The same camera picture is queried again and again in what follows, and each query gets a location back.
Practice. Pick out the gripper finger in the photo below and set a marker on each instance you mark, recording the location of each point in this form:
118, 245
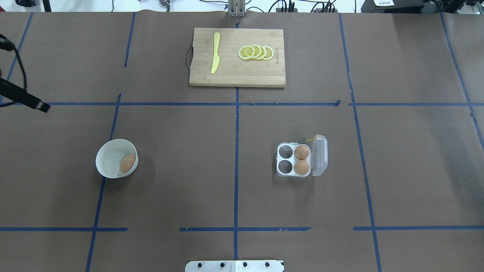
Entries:
19, 95

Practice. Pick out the brown egg from bowl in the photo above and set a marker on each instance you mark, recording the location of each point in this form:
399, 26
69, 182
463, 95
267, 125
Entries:
127, 163

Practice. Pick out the clear plastic egg box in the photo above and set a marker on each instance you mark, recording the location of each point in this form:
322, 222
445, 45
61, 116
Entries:
318, 158

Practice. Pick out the brown egg in box far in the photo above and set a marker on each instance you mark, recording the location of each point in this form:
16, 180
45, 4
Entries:
302, 152

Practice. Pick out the brown egg in box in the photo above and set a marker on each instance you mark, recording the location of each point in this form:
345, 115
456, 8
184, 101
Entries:
301, 168
302, 152

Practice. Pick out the brown egg in box near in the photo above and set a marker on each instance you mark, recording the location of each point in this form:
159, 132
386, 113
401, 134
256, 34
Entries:
301, 168

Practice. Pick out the white bowl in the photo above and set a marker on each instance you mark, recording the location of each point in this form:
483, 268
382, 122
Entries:
110, 155

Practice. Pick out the yellow plastic knife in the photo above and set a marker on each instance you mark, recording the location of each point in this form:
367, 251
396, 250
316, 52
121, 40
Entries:
216, 58

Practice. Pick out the bamboo cutting board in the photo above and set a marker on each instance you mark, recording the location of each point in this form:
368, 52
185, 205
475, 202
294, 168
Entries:
232, 71

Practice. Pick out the lemon slice front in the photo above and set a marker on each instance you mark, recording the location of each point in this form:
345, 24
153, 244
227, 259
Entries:
246, 52

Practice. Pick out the lemon slice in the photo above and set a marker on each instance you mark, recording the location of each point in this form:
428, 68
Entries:
262, 53
269, 53
246, 52
256, 50

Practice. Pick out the aluminium frame post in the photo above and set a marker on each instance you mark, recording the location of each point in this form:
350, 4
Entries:
236, 8

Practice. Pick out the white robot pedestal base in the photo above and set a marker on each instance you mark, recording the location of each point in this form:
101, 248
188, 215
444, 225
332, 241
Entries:
235, 266

